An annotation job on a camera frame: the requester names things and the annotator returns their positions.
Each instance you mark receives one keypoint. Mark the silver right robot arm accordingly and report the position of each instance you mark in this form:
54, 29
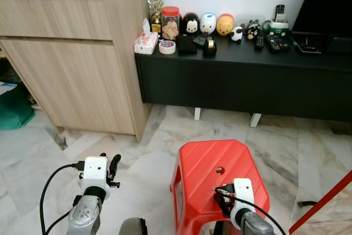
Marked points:
257, 225

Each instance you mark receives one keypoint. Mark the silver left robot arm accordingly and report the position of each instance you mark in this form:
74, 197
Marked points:
83, 217

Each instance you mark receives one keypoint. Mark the red plastic stool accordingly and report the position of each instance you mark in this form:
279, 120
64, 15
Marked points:
209, 160

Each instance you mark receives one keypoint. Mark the grey robot leg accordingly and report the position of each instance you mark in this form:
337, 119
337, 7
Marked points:
133, 227

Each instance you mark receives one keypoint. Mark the light wooden cabinet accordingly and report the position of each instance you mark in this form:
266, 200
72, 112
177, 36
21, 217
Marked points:
71, 64

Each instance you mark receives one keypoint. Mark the green bag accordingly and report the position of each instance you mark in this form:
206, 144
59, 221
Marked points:
14, 108

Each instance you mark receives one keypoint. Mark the marble pattern board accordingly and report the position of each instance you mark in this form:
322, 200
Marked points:
335, 210

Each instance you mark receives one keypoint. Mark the pink white tissue box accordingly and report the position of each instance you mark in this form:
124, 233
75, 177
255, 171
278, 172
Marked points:
146, 42

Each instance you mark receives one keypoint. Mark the white tape roll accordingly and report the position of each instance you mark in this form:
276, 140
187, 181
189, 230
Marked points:
167, 48

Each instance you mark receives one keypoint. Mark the black pouch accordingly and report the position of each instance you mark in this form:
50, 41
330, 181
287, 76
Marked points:
186, 45

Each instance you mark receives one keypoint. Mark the red lid snack jar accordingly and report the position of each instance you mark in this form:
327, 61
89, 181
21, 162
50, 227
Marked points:
170, 25

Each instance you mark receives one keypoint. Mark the small black box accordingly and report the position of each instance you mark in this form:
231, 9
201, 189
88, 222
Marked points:
199, 40

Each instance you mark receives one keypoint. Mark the black tape dispenser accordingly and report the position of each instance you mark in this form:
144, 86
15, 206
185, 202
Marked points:
209, 48

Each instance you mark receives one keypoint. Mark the gold and blue trophy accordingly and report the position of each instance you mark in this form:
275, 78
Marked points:
156, 4

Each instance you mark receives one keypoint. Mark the small black remote control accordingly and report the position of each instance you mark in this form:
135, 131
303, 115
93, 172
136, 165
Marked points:
259, 42

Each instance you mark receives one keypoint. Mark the large black remote control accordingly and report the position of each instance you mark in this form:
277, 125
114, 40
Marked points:
276, 43

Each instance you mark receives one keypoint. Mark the white round plush toy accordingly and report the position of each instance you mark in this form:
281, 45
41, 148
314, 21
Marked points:
208, 24

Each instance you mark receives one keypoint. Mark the flat black device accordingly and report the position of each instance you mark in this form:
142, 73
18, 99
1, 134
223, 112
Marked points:
307, 44

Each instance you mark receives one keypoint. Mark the small white cow figurine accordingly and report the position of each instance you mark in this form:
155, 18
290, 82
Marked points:
236, 34

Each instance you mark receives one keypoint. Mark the black and white figurine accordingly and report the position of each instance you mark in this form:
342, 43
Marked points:
253, 29

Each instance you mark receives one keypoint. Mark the yellow orange plush toy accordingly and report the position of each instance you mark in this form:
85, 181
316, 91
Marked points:
225, 25

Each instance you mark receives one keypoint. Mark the green and white holder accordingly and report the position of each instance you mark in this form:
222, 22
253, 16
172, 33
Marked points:
278, 28

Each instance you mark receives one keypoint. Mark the upright black remote control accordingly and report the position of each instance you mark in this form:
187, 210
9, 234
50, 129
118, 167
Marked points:
279, 12

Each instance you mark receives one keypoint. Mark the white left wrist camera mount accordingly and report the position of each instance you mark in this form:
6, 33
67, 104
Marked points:
94, 170

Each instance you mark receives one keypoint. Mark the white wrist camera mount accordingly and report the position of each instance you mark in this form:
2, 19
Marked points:
94, 170
243, 190

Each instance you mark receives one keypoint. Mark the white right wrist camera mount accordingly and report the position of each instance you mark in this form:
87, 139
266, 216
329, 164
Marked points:
243, 190

